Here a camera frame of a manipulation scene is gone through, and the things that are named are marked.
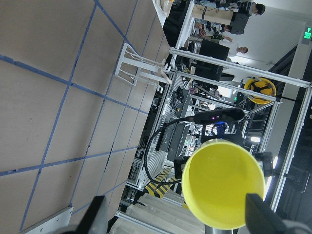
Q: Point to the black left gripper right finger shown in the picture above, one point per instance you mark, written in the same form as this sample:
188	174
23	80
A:
260	219

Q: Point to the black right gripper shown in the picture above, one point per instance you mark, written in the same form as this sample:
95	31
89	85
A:
265	158

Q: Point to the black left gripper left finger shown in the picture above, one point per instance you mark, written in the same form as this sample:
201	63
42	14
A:
95	220

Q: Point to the yellow plastic cup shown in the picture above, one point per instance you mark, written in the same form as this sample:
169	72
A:
215	181

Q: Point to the yellow hard hat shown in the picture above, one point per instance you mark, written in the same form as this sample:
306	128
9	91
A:
260	85

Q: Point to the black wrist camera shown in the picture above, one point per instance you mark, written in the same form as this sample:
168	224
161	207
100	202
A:
220	115

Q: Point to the white wire cup rack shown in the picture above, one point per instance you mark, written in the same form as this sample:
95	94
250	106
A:
147	69

